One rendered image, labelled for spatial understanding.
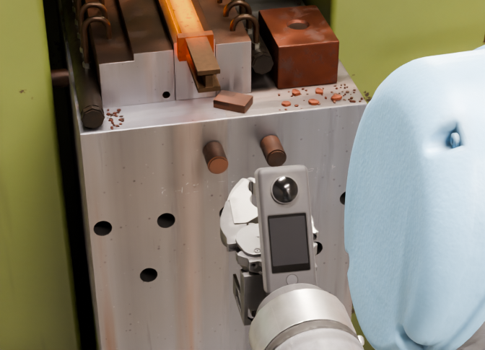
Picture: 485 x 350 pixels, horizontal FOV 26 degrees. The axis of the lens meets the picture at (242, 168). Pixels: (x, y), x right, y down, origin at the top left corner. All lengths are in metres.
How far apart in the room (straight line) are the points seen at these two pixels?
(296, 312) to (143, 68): 0.57
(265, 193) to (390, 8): 0.69
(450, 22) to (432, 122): 1.26
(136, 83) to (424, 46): 0.48
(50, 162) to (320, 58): 0.45
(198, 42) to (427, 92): 0.96
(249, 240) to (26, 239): 0.74
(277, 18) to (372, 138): 1.06
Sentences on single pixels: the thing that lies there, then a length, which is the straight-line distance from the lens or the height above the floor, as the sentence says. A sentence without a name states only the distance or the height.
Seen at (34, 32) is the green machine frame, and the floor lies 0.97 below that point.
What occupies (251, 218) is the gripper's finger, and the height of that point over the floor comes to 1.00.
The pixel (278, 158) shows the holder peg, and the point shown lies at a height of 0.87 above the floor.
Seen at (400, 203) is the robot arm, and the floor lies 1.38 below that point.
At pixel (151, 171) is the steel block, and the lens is 1.38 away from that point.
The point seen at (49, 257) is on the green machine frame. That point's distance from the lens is 1.70.
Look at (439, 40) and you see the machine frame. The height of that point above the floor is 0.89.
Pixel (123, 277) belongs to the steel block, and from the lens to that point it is 1.48.
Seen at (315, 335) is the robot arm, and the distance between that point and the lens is 0.87.
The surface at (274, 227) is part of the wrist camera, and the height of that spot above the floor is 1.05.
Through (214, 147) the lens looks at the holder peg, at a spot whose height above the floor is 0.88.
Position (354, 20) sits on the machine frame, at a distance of 1.57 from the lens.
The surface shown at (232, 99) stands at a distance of 1.38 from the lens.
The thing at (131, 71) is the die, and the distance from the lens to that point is 1.37.
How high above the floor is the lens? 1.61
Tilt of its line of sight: 33 degrees down
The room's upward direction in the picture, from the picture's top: straight up
